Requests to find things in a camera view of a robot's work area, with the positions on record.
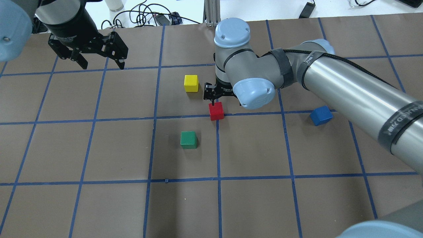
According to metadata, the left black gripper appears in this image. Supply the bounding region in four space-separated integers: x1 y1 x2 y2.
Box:
36 7 129 70

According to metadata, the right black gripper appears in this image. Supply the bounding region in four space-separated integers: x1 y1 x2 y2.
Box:
203 77 237 106

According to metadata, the red wooden block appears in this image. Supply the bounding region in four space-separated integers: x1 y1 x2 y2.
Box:
209 101 224 121

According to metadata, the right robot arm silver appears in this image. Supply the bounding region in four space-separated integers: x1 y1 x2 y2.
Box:
203 18 422 175

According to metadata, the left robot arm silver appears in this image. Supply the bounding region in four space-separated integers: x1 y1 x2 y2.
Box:
0 0 129 69

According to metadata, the yellow wooden block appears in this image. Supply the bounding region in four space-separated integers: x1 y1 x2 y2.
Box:
184 74 199 93

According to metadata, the green wooden block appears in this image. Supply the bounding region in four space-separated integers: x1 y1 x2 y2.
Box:
180 131 198 149

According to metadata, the blue wooden block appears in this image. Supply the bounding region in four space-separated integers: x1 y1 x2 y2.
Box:
310 105 333 126

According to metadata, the black power adapter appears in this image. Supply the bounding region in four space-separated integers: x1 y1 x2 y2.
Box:
298 2 316 19

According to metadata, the aluminium frame post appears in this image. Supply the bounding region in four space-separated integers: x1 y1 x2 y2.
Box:
203 0 221 27

